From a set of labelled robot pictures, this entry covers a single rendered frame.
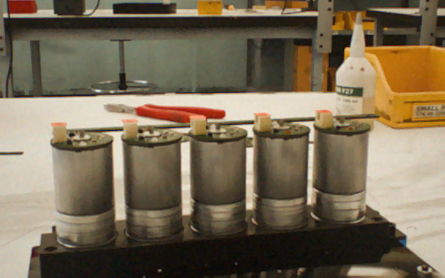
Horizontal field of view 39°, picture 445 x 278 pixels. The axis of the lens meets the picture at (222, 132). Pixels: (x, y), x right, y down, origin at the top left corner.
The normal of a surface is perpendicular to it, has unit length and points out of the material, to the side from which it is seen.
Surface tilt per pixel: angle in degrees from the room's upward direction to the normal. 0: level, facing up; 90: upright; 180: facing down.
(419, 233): 0
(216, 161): 90
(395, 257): 0
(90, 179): 90
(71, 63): 90
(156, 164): 90
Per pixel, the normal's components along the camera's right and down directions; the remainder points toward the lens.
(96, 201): 0.59, 0.18
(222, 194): 0.11, 0.22
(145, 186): -0.16, 0.22
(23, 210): 0.00, -0.97
